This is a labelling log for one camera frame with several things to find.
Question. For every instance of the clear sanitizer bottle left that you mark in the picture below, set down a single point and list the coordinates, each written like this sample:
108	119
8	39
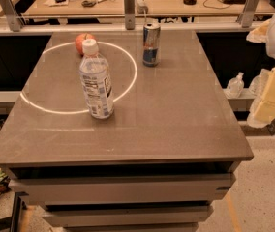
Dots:
235	86

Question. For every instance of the dark sunglasses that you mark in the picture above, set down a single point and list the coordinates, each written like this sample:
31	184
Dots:
89	4

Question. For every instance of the right metal bracket post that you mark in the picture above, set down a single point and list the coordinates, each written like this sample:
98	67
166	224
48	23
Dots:
248	13

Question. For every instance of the clear sanitizer bottle right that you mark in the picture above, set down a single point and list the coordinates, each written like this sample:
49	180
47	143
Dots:
258	82

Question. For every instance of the left metal bracket post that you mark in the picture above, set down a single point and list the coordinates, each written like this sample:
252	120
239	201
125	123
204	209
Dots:
14	21

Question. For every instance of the clear sanitizer bottle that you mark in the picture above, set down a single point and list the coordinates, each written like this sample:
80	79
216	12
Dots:
235	86
258	82

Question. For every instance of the red apple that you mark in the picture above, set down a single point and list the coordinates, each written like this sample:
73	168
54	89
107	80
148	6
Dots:
80	43

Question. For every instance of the blue silver energy drink can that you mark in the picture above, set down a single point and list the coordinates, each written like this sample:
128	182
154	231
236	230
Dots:
151	44

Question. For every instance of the clear plastic water bottle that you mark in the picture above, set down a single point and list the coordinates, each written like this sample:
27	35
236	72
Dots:
96	81

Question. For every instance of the grey drawer cabinet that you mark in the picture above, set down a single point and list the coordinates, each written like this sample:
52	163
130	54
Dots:
156	164

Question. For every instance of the white power strip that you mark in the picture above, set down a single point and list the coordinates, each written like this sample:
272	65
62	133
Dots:
141	6

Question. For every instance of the middle metal bracket post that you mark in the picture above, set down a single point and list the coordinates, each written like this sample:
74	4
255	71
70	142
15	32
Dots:
129	13

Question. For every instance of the metal bracket post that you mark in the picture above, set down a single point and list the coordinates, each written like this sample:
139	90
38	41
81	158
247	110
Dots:
248	13
14	21
129	13

